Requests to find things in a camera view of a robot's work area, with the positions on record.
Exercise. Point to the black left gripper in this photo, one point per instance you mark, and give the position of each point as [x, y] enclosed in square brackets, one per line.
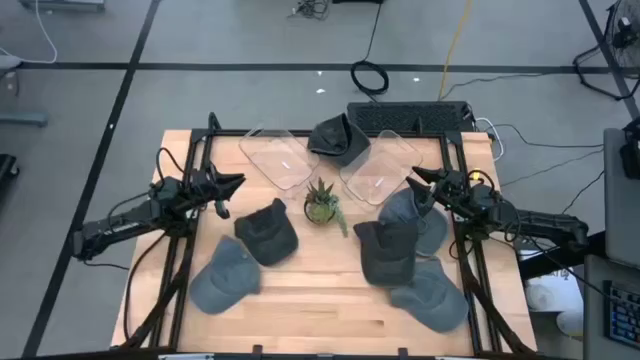
[205, 184]

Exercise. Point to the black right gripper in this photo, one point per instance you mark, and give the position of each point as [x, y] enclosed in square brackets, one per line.
[454, 186]

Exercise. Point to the grey baseball cap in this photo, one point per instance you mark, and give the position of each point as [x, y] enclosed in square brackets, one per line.
[222, 285]
[430, 302]
[400, 207]

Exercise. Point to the black baseball cap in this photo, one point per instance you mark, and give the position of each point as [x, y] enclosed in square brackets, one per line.
[267, 240]
[340, 145]
[387, 260]

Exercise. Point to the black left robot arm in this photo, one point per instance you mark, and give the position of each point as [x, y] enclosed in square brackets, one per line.
[125, 222]

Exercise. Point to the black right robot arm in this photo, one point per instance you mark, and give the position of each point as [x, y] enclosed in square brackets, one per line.
[540, 222]

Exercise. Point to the clear plastic container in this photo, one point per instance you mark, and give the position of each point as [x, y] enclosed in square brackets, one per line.
[280, 160]
[375, 175]

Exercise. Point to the black computer case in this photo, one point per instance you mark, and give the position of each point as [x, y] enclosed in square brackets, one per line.
[400, 116]

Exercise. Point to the potted succulent plant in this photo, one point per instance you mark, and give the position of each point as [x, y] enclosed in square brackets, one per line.
[320, 210]

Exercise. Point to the black desk crossbar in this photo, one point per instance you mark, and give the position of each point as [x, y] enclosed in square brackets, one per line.
[560, 257]

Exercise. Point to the white cardboard box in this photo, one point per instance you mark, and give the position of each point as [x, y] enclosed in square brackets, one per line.
[550, 295]

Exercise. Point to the grey desk panel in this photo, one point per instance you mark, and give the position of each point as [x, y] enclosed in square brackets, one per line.
[620, 210]

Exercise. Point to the black device on desk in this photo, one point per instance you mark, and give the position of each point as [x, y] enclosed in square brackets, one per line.
[631, 155]

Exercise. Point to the grey furniture foot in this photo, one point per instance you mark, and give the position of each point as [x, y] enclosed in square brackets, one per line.
[25, 119]
[60, 5]

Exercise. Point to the keyboard with coloured keys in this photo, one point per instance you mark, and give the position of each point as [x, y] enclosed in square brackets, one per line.
[622, 315]

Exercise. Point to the black floor fan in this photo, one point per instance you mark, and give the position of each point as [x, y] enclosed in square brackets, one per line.
[625, 30]

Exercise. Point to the black metal table frame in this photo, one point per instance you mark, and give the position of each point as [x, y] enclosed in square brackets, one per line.
[230, 133]

